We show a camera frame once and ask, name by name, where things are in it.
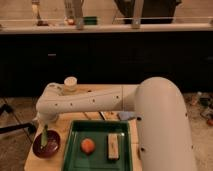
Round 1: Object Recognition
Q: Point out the person in dark clothes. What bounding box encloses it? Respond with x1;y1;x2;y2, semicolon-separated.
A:
114;0;182;24

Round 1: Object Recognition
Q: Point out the orange fruit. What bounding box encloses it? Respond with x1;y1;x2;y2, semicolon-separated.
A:
81;138;95;154

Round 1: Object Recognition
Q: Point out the purple bowl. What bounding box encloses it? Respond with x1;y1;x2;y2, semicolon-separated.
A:
32;130;60;158

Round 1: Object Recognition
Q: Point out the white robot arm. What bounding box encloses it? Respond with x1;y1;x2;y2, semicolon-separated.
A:
36;77;197;171

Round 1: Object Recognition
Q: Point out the black tripod stand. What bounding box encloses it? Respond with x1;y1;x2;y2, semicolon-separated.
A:
0;98;37;142

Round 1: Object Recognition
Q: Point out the green pepper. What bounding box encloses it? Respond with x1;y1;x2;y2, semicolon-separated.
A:
41;125;48;149

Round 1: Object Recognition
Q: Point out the white cup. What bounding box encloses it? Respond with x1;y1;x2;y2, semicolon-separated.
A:
64;77;77;92

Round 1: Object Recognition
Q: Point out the green container on counter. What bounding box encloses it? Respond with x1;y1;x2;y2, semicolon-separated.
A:
84;16;98;25

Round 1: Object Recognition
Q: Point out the wooden block with brown edges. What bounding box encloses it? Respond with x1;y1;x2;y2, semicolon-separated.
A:
107;133;119;160

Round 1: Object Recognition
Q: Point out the blue grey sponge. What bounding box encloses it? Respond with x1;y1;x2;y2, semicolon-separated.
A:
118;111;136;121

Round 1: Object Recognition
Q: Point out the green tray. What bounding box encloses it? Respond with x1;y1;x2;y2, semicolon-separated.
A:
61;120;133;171

